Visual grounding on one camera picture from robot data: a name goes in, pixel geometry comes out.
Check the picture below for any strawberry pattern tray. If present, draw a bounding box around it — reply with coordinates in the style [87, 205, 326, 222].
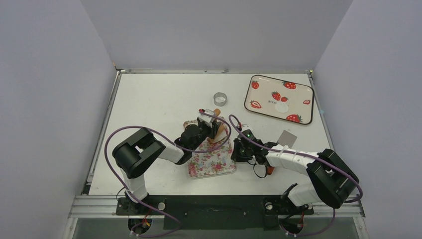
[244, 75, 315, 125]

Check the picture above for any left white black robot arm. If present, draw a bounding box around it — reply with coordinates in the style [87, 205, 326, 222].
[112, 119, 225, 214]

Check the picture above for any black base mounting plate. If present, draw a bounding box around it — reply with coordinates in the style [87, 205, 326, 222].
[115, 195, 314, 231]

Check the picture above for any metal spatula wooden handle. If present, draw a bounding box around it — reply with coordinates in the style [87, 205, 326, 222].
[266, 129, 298, 176]

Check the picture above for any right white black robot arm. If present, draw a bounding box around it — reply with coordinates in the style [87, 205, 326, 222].
[231, 129, 359, 213]

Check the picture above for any aluminium front rail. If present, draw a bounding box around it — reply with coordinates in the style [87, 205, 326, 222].
[68, 195, 365, 219]

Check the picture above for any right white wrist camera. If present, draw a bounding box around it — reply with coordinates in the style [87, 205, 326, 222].
[241, 124, 253, 132]

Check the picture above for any flat round dumpling wrapper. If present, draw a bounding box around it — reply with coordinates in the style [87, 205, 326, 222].
[275, 102, 289, 114]

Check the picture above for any floral pattern tray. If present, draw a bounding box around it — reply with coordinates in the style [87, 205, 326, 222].
[187, 123, 236, 178]

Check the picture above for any white dough piece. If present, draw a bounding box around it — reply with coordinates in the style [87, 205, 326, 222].
[207, 125, 229, 145]

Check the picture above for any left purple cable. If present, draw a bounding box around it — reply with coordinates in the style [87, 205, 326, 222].
[104, 110, 232, 239]

